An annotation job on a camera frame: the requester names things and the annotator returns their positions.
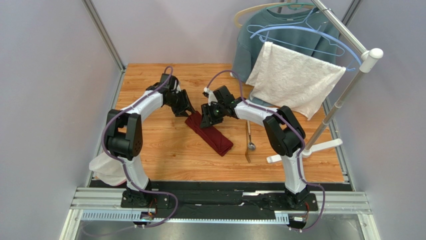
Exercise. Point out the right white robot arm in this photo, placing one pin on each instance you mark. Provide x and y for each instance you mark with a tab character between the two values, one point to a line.
283	130

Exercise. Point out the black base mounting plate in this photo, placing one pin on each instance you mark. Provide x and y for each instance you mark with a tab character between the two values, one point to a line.
208	200

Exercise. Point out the silver metal spoon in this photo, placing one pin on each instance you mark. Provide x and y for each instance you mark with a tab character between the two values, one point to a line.
250	145

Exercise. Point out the beige wooden hanger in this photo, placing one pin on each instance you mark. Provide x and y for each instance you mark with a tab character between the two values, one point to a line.
257	8

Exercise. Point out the white towel on hanger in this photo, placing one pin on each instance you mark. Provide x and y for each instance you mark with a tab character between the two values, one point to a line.
284	77

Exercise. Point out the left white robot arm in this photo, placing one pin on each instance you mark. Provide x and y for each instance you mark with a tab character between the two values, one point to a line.
122	137

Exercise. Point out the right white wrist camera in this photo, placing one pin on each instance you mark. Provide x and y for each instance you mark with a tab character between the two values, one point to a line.
210	95

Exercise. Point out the dark red cloth napkin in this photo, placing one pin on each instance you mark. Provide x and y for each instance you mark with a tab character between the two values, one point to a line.
213	137

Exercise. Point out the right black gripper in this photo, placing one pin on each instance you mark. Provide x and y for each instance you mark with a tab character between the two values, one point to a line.
209	116

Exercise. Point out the light blue clothes hanger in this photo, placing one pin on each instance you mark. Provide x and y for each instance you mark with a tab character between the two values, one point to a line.
308	32

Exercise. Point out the aluminium frame rail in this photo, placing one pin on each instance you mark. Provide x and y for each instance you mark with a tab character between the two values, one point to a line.
97	20

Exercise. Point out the white mesh bag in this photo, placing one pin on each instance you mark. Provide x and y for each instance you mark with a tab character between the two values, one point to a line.
108	170

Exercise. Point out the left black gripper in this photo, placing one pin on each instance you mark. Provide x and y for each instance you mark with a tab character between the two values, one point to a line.
185	104

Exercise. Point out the teal sweatshirt on hanger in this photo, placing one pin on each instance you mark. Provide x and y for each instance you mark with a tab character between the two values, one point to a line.
246	56

